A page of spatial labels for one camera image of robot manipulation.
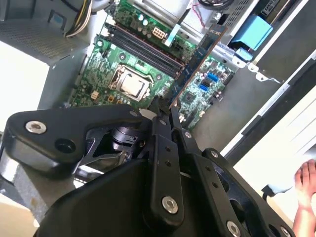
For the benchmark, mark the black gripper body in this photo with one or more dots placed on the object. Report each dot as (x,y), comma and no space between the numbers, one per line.
(103,209)

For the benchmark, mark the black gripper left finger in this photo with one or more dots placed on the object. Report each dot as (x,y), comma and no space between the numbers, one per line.
(61,123)

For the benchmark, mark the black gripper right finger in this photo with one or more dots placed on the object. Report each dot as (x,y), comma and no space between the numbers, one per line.
(222,197)

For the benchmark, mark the RAM stick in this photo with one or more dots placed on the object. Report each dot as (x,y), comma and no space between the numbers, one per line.
(197,61)

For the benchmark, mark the person's bare hand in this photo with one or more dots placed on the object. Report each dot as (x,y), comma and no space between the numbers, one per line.
(307,187)

